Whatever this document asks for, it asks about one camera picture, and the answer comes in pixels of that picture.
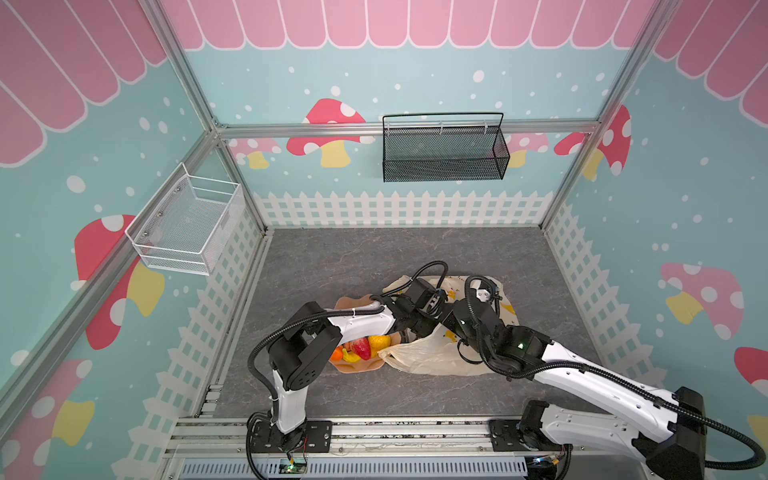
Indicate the yellow lemon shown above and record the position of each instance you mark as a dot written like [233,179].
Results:
[378,343]

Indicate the white wire wall basket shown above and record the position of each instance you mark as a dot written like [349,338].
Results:
[187,224]

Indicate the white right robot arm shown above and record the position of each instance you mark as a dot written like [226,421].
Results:
[668,431]

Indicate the pink scalloped fruit bowl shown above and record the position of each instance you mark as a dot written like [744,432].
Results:
[376,362]

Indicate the black mesh wall basket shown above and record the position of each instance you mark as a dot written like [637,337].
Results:
[451,146]

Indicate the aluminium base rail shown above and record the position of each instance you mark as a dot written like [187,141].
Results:
[357,448]

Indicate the beige plastic bag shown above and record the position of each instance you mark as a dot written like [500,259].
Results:
[437,354]

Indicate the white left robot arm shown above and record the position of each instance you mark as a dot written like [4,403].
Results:
[289,359]

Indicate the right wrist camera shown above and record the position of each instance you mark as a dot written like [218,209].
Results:
[489,296]

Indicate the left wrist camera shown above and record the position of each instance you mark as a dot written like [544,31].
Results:
[421,293]

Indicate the orange tangerine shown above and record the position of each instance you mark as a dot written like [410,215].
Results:
[338,355]

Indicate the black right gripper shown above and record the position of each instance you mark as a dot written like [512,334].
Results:
[455,319]

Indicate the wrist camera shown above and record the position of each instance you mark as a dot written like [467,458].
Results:
[489,296]
[421,293]

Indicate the small yellow banana front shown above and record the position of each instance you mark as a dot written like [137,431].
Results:
[350,357]

